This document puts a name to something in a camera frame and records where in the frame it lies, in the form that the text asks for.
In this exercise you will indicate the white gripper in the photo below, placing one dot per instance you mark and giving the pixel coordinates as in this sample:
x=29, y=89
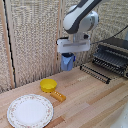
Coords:
x=73, y=45

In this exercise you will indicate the cobalt blue cup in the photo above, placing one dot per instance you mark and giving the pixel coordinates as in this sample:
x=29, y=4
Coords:
x=67, y=62

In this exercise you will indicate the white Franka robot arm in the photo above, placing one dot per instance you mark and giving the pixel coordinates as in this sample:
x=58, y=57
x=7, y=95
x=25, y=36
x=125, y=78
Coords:
x=81, y=16

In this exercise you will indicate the black oven rack tray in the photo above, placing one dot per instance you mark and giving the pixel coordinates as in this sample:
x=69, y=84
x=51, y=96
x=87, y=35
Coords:
x=95, y=74

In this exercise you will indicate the yellow plastic pan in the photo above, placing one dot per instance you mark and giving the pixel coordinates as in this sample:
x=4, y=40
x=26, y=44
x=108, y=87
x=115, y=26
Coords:
x=50, y=86

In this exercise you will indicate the black dish rack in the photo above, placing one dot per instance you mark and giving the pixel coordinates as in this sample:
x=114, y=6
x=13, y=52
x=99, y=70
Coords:
x=112, y=55

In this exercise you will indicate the white floral-rim plate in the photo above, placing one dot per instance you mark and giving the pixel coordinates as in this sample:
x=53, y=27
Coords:
x=30, y=111

